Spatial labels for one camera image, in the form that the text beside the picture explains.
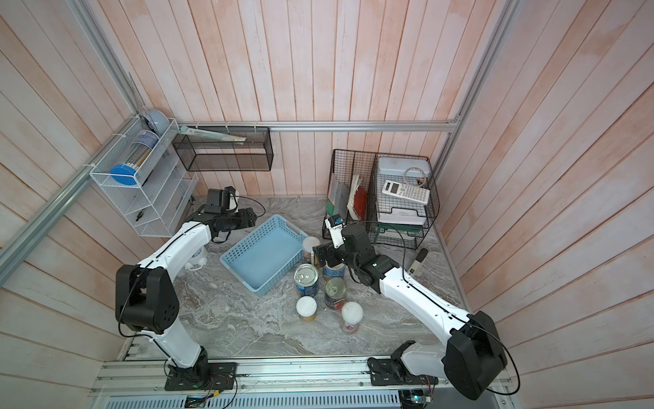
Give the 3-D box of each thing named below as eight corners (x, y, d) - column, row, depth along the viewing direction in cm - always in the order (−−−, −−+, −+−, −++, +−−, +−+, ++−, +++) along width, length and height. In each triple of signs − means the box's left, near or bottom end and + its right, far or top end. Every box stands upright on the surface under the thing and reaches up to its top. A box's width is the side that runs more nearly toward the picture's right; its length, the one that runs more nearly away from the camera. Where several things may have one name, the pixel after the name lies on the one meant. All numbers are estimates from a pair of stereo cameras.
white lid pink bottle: (341, 334, 83) (343, 323, 73) (340, 315, 87) (342, 302, 77) (359, 334, 83) (364, 323, 73) (357, 315, 87) (362, 302, 77)
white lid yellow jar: (297, 322, 86) (295, 314, 80) (298, 304, 89) (296, 296, 84) (316, 322, 86) (316, 314, 80) (317, 304, 89) (316, 296, 84)
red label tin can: (320, 304, 89) (320, 292, 81) (330, 286, 93) (330, 273, 85) (338, 313, 87) (340, 301, 79) (347, 295, 91) (349, 282, 83)
